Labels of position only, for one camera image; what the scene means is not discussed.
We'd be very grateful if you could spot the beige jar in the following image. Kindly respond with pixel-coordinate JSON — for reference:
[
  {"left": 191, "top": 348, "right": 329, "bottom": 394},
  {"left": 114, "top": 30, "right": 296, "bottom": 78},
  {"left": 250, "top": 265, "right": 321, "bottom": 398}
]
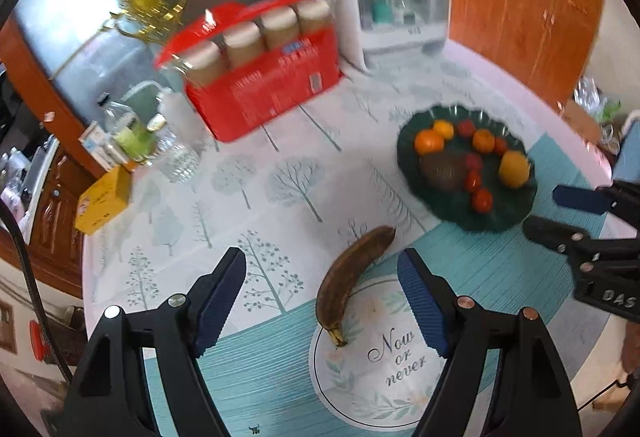
[
  {"left": 296, "top": 0, "right": 333, "bottom": 38},
  {"left": 222, "top": 23, "right": 264, "bottom": 68},
  {"left": 187, "top": 41, "right": 223, "bottom": 85},
  {"left": 260, "top": 9, "right": 301, "bottom": 50}
]

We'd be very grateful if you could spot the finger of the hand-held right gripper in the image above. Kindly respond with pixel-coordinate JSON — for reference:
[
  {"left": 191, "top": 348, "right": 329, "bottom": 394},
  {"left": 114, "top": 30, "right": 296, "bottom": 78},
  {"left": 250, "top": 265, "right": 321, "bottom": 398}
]
[
  {"left": 523, "top": 216, "right": 640, "bottom": 263},
  {"left": 553, "top": 182, "right": 640, "bottom": 228}
]

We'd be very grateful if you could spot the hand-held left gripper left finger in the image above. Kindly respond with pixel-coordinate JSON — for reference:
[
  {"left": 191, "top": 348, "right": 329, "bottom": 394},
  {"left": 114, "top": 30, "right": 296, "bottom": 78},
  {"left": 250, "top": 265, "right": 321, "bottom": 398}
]
[{"left": 62, "top": 247, "right": 247, "bottom": 437}]

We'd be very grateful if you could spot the orange mandarin with stem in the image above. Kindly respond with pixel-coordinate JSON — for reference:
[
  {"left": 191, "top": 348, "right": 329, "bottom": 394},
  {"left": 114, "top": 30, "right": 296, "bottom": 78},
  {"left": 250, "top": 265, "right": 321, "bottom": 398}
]
[{"left": 472, "top": 129, "right": 497, "bottom": 154}]

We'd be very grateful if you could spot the clear glassware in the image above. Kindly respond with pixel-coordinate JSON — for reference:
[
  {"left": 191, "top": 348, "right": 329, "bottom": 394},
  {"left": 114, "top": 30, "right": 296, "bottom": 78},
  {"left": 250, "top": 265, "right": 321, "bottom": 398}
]
[{"left": 574, "top": 77, "right": 622, "bottom": 138}]

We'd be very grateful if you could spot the brown overripe banana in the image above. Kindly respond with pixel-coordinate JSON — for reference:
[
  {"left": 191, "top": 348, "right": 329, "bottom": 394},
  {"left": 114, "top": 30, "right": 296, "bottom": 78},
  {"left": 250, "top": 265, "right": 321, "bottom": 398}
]
[{"left": 315, "top": 225, "right": 397, "bottom": 348}]

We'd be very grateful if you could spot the red gift box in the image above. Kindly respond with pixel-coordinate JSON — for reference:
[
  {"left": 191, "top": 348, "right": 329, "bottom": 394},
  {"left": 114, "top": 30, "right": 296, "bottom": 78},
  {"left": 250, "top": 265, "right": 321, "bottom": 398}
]
[{"left": 154, "top": 0, "right": 346, "bottom": 142}]

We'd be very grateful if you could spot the brown wooden sideboard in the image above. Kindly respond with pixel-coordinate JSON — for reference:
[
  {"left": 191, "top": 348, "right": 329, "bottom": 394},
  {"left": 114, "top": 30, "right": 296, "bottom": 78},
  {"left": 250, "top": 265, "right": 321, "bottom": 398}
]
[{"left": 0, "top": 132, "right": 101, "bottom": 298}]

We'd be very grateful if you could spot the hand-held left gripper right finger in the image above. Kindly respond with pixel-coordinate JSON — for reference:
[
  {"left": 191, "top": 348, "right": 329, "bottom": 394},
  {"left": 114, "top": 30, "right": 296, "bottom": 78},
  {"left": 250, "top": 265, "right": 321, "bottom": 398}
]
[{"left": 397, "top": 248, "right": 583, "bottom": 437}]

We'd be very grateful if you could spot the yellow box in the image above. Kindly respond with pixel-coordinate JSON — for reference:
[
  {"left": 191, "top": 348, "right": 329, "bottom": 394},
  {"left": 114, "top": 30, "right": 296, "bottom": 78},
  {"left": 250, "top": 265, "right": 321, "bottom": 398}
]
[{"left": 74, "top": 165, "right": 133, "bottom": 235}]

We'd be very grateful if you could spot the tree print tablecloth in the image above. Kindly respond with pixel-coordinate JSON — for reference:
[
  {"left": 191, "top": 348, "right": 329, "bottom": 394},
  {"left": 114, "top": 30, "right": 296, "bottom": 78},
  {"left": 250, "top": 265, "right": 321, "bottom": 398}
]
[{"left": 80, "top": 39, "right": 613, "bottom": 437}]

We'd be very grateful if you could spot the green label bottle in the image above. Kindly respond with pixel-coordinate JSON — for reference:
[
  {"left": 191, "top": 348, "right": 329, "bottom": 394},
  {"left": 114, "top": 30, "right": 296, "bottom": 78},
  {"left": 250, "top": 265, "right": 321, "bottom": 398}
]
[{"left": 112, "top": 114, "right": 166, "bottom": 165}]

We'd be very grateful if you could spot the clear ribbed glass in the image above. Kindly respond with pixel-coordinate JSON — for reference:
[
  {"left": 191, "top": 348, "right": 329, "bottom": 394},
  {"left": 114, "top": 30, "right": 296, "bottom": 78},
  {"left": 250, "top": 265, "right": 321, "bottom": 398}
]
[{"left": 157, "top": 129, "right": 202, "bottom": 184}]

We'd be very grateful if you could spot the black cable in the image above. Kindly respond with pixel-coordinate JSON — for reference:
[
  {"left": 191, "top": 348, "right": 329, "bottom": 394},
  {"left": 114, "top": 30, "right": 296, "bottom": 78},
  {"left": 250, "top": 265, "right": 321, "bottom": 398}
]
[{"left": 0, "top": 204, "right": 71, "bottom": 383}]

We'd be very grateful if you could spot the yellow kumquat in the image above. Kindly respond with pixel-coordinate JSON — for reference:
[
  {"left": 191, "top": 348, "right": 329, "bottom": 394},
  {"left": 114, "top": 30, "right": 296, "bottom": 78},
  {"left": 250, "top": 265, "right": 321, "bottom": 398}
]
[{"left": 498, "top": 151, "right": 531, "bottom": 188}]

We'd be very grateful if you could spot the white countertop appliance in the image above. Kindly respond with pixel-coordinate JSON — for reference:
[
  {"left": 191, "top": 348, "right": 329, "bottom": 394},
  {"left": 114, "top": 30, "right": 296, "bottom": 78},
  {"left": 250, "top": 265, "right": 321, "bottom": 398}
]
[{"left": 309, "top": 0, "right": 463, "bottom": 72}]

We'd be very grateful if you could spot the large orange mandarin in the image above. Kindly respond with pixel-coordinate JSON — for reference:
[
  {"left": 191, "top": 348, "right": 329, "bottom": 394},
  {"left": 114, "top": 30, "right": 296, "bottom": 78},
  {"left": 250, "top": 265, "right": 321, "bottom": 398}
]
[{"left": 414, "top": 129, "right": 445, "bottom": 155}]

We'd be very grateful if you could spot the orange wooden cabinet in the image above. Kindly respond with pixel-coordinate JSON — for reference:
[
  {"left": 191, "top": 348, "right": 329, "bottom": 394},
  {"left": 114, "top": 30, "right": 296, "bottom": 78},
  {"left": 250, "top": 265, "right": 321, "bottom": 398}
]
[{"left": 440, "top": 0, "right": 608, "bottom": 102}]

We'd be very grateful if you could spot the dark avocado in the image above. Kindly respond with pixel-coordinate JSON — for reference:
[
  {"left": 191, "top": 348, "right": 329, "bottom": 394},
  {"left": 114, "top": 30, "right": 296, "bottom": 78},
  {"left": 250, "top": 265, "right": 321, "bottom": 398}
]
[{"left": 420, "top": 151, "right": 468, "bottom": 192}]

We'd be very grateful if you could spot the small white blue box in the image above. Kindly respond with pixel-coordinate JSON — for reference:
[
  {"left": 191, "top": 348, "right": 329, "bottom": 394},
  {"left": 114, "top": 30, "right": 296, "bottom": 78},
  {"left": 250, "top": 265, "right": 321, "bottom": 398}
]
[{"left": 80, "top": 122, "right": 121, "bottom": 168}]

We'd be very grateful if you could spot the dark green leaf plate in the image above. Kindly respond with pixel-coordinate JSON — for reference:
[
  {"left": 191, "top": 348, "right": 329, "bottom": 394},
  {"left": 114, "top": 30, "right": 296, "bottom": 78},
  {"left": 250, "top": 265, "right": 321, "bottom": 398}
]
[{"left": 396, "top": 104, "right": 538, "bottom": 233}]

